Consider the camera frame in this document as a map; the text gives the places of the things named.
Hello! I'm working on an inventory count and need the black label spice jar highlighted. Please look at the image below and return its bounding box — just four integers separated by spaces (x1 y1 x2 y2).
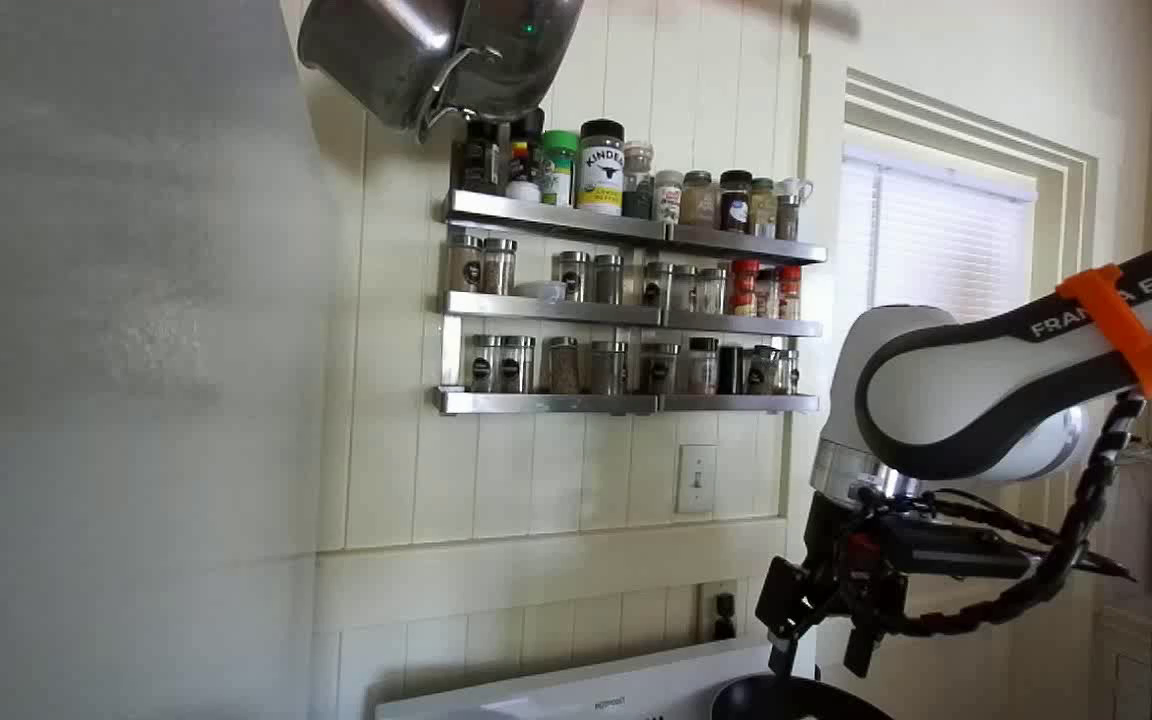
716 169 759 236

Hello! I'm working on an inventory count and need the black frying pan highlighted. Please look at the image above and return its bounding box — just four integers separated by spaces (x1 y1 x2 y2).
707 672 895 720

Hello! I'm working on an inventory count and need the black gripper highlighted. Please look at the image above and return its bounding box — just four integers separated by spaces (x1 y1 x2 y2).
754 496 922 677

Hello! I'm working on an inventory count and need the white wall outlet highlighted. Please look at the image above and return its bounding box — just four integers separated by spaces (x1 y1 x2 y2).
678 439 719 519

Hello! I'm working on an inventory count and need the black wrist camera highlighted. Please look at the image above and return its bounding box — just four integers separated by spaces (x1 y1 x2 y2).
895 512 1035 580

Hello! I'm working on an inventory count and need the small dark sauce bottle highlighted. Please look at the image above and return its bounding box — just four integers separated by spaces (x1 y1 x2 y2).
504 122 550 208

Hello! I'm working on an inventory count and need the red lid spice jar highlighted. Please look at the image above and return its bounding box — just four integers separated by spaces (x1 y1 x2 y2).
728 256 766 320
775 260 810 320

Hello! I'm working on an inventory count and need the orange cable strap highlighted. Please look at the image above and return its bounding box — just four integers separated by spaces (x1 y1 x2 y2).
1052 260 1152 399

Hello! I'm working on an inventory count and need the large hanging steel pot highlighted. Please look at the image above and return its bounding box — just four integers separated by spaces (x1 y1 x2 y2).
294 0 588 145

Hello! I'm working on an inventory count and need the white refrigerator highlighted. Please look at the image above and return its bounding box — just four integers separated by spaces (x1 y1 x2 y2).
0 0 341 720

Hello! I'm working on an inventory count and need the cream door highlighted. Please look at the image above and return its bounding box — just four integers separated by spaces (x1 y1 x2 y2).
823 133 1098 720

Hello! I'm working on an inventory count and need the large black lid spice jar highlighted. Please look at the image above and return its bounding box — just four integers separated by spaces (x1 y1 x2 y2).
575 116 631 214

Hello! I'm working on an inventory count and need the white gas stove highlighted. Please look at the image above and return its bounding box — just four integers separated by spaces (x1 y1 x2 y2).
374 636 823 720

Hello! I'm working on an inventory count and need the green lid spice jar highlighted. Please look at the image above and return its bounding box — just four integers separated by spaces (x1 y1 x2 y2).
537 126 585 213

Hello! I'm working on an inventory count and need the white window blind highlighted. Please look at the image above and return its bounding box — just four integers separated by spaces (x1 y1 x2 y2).
837 149 1039 325

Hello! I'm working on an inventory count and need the metal spice rack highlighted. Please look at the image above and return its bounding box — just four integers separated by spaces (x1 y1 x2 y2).
429 184 833 418

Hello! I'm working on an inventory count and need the dark glass spice bottle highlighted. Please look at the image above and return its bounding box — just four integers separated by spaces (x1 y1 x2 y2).
451 116 510 197

